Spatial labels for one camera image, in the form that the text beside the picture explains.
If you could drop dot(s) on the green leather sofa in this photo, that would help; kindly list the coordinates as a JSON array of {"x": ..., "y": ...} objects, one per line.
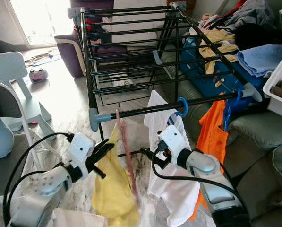
[{"x": 254, "y": 127}]

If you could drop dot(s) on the grey white folding chair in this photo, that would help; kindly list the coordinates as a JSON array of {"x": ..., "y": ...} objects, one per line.
[{"x": 4, "y": 101}]

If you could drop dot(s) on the blue folded towel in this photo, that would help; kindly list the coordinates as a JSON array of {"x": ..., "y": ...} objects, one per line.
[{"x": 261, "y": 59}]

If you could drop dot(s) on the purple armchair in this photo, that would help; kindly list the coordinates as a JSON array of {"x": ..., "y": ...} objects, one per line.
[{"x": 72, "y": 59}]

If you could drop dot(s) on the light blue child chair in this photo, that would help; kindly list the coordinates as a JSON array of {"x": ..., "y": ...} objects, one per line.
[{"x": 8, "y": 66}]

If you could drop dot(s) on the black metal drying rack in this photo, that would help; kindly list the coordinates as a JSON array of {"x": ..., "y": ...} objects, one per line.
[{"x": 96, "y": 118}]

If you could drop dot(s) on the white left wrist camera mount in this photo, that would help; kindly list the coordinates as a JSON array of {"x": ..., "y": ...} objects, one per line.
[{"x": 81, "y": 147}]

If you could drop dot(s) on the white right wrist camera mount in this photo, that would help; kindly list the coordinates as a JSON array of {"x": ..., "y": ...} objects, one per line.
[{"x": 171, "y": 138}]

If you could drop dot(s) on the white shirt with blue stripes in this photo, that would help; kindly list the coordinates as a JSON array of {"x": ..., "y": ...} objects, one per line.
[{"x": 174, "y": 194}]

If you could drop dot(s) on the yellow garment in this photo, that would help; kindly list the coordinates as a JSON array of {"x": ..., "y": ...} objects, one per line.
[{"x": 112, "y": 198}]

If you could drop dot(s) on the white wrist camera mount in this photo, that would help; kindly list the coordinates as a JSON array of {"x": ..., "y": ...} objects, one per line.
[
  {"x": 81, "y": 147},
  {"x": 171, "y": 138}
]

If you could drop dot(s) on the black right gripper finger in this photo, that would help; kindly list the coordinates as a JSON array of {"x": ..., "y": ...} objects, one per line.
[{"x": 148, "y": 154}]

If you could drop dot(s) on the blue bag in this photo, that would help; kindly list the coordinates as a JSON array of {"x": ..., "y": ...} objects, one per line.
[{"x": 202, "y": 85}]

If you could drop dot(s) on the orange printed t-shirt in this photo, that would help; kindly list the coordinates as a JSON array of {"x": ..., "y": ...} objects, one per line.
[{"x": 214, "y": 137}]

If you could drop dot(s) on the white laundry basket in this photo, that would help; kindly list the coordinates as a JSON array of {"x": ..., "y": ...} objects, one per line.
[{"x": 277, "y": 75}]

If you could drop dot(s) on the blue clothes hanger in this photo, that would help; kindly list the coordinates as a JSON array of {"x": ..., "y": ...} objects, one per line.
[
  {"x": 226, "y": 116},
  {"x": 185, "y": 108}
]

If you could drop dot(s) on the grey clothes pile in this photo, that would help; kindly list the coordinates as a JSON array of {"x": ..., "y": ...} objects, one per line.
[{"x": 252, "y": 12}]

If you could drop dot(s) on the white sofa cushion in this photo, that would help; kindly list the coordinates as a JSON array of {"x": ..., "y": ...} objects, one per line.
[{"x": 140, "y": 26}]

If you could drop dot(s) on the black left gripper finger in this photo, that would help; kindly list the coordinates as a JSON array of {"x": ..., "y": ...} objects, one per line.
[
  {"x": 97, "y": 171},
  {"x": 100, "y": 149}
]

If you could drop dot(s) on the pink clothes hanger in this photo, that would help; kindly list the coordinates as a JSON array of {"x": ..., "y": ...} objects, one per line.
[{"x": 124, "y": 142}]

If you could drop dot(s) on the tan garment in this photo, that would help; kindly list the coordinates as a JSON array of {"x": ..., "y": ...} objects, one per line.
[{"x": 216, "y": 47}]

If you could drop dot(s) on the small pink toy car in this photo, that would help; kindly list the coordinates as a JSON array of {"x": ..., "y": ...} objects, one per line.
[{"x": 38, "y": 75}]

